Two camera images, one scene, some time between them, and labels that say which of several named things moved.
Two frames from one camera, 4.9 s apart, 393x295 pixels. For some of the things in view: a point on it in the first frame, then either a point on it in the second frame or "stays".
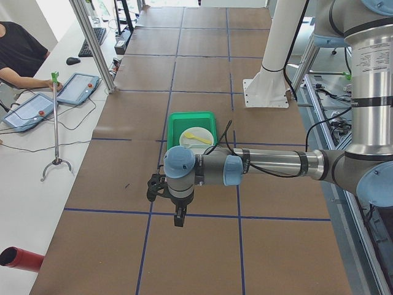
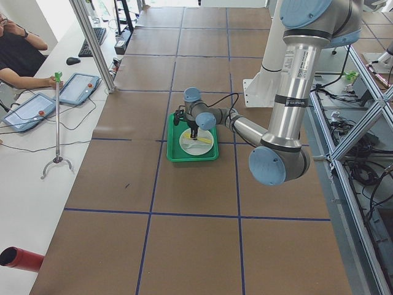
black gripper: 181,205 to 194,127
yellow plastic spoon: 189,135 stays
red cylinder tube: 15,257 stays
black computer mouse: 71,61 stays
